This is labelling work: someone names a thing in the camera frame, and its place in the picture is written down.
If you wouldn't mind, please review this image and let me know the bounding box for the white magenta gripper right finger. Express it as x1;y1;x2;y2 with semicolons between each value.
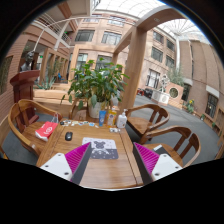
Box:
133;142;182;185

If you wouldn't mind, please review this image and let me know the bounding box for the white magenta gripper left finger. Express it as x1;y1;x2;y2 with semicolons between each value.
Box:
41;142;92;185

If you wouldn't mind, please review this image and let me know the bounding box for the black computer mouse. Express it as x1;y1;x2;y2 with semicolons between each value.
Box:
65;132;73;141

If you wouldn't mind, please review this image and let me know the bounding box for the grey bear mouse pad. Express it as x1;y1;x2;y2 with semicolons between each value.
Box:
82;137;118;160

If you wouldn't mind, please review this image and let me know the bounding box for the right front wooden armchair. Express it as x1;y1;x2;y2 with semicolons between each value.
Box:
140;126;201;168

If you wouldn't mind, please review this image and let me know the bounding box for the wooden armchair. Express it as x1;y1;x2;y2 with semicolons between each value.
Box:
125;104;170;137
140;126;201;168
8;99;63;157

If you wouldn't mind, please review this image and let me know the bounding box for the red paper bag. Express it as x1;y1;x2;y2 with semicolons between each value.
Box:
35;114;59;142

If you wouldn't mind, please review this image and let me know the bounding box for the right rear wooden armchair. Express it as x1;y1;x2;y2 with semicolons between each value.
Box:
125;104;170;137

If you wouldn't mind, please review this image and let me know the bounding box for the white pump sanitizer bottle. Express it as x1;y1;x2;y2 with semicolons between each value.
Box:
117;110;127;128

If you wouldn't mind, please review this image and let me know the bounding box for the blue tube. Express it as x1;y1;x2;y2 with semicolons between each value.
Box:
99;110;106;127

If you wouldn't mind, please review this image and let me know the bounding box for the white plant pot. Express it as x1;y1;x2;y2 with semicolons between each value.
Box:
88;101;106;118

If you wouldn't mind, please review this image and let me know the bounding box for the left wooden armchair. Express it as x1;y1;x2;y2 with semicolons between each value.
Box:
8;99;63;157

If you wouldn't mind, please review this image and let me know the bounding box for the green potted plant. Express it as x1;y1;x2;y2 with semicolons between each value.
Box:
61;60;129;109

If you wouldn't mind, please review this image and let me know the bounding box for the dark bust statue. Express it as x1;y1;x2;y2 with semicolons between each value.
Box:
20;51;34;72

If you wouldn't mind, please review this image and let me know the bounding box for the wooden pillar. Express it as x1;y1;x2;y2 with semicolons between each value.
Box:
120;28;147;111

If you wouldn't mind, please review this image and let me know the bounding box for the red wooden pedestal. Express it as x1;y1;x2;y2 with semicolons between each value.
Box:
9;69;41;126

